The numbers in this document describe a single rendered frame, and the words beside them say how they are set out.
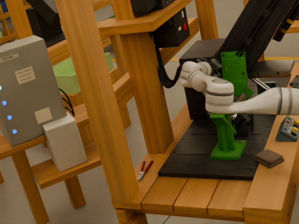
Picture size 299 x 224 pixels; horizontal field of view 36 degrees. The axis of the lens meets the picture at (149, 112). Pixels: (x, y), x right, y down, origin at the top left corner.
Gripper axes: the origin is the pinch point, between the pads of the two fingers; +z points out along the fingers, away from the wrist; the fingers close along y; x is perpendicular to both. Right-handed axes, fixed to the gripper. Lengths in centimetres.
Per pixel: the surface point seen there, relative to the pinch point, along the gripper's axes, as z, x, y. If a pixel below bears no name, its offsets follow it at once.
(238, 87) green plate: 7.5, 0.7, -13.9
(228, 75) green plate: 7.5, 0.0, -6.9
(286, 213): -38, 10, -63
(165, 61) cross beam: 22.4, 21.9, 25.0
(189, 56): 15.0, 8.8, 15.0
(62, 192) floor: 93, 191, 39
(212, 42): 35.9, 0.5, 15.2
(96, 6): 415, 175, 264
